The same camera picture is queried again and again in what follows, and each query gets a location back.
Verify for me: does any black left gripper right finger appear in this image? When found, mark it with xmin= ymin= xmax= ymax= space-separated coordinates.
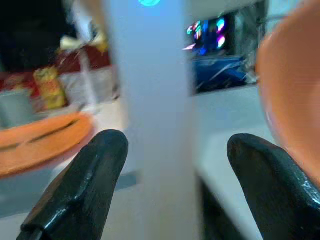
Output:
xmin=226 ymin=133 xmax=320 ymax=240

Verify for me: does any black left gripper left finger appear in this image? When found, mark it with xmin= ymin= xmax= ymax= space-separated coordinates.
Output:
xmin=16 ymin=129 xmax=130 ymax=240

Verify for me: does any orange plate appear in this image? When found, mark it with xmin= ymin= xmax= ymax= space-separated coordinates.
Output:
xmin=0 ymin=111 xmax=95 ymax=179

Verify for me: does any orange bowl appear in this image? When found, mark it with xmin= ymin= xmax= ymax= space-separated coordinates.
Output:
xmin=255 ymin=0 xmax=320 ymax=188

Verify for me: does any grey mug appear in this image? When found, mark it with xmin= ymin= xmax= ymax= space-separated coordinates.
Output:
xmin=0 ymin=88 xmax=35 ymax=129

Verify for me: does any yellow snack packet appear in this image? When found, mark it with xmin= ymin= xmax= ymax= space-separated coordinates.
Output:
xmin=33 ymin=66 xmax=68 ymax=110

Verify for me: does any white cylindrical air purifier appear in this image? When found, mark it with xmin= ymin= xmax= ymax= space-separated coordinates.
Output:
xmin=102 ymin=0 xmax=201 ymax=240

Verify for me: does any blue plastic bag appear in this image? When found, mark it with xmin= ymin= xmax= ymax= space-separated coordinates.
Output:
xmin=191 ymin=55 xmax=251 ymax=95

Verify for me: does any red gift basket with bow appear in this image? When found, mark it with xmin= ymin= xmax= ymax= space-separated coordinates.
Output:
xmin=54 ymin=31 xmax=112 ymax=73

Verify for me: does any computer case with coloured lights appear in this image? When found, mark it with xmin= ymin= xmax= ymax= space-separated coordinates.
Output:
xmin=183 ymin=13 xmax=237 ymax=57

